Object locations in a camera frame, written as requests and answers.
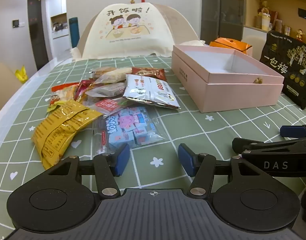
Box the cream bear cup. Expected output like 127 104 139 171
256 1 272 30

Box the yellow snack packet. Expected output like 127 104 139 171
31 100 104 170

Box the orange cardboard box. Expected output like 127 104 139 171
209 37 253 55

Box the dark glass cabinet door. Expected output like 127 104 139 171
200 0 245 42

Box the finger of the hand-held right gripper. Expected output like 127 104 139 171
232 137 306 153
280 124 306 138

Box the beige chair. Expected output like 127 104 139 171
0 62 22 119

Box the shiny pink snack packet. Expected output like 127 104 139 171
76 79 96 103

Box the red white label packet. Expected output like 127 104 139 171
89 98 128 115

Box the red orange snack packet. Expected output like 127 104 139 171
47 84 80 112

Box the blue thermos bottle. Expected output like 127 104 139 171
68 17 80 48

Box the green checked tablecloth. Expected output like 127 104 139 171
0 54 306 230

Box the clear cream pastry packet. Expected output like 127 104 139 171
94 68 133 84

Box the dark red snack packet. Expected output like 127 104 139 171
131 67 167 81

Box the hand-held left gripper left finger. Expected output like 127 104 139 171
46 144 130 198

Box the pink cardboard box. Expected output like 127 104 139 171
171 44 285 113

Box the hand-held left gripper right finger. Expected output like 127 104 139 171
178 143 264 198

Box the yellow plastic bag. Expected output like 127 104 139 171
15 66 27 83

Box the wall niche shelf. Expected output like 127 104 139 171
50 12 68 40

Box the clear brown biscuit packet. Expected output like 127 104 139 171
89 67 117 77

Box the blue pig candy bag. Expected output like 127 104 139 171
92 106 170 155

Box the silver snack packet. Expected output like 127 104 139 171
122 74 181 110

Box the black snack bag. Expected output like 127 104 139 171
259 30 306 110

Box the cream printed food cover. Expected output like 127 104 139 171
76 2 201 59

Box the grey pink cake packet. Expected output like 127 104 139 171
85 82 127 98

